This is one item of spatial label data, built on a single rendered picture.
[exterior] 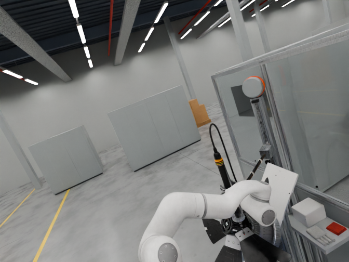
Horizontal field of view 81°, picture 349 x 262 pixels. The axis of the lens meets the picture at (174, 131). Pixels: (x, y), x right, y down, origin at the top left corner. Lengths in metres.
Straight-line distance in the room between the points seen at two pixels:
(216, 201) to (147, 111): 5.88
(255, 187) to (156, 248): 0.44
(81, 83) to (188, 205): 12.71
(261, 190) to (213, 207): 0.21
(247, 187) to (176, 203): 0.29
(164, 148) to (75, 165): 3.39
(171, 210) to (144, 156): 5.99
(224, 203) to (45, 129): 12.98
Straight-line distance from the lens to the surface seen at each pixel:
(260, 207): 0.91
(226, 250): 1.43
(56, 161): 8.33
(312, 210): 1.79
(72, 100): 13.23
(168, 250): 0.65
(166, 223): 0.76
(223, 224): 1.41
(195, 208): 0.77
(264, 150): 1.65
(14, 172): 14.32
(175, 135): 6.86
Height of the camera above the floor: 2.09
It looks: 12 degrees down
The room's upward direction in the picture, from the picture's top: 21 degrees counter-clockwise
